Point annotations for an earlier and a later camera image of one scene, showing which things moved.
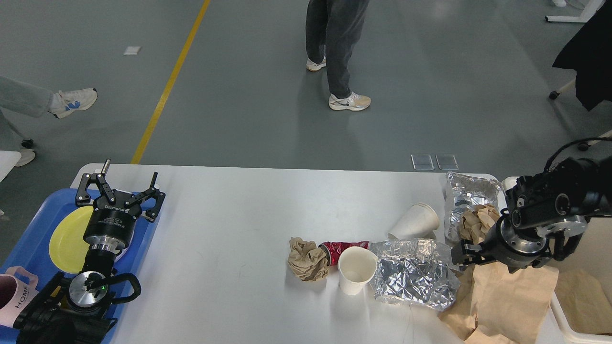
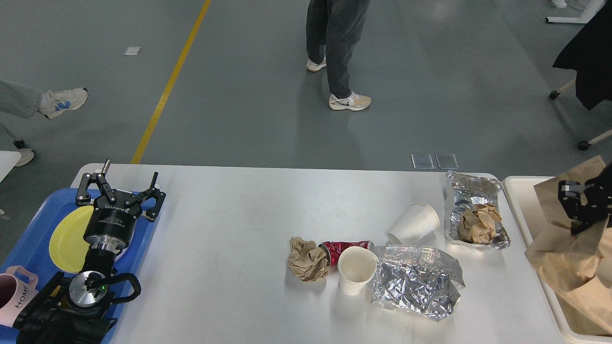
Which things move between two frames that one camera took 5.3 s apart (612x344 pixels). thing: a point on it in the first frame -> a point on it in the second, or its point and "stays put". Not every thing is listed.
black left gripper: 110,226 stays put
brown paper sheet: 515,304 -> 579,265
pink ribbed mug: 17,287 stays put
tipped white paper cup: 420,220 stays put
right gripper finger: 470,248 -> 570,196
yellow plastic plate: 68,249 stays put
